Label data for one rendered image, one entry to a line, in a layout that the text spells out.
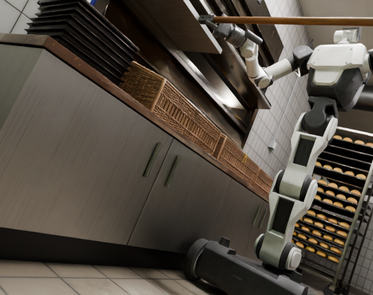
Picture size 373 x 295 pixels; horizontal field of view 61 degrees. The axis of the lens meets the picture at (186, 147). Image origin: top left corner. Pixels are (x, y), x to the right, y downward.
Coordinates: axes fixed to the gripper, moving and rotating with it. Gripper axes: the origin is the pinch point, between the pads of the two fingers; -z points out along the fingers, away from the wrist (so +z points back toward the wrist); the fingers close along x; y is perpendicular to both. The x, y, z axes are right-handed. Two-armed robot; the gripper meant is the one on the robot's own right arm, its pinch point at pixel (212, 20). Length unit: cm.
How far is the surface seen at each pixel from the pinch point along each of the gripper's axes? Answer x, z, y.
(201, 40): 1.8, 3.5, 19.3
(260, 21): 1.3, 14.1, -23.1
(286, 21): 1.2, 20.9, -33.0
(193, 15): 1.7, -9.4, 2.5
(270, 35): -79, 81, 99
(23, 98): 78, -50, -56
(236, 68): -18, 49, 66
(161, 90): 51, -14, -26
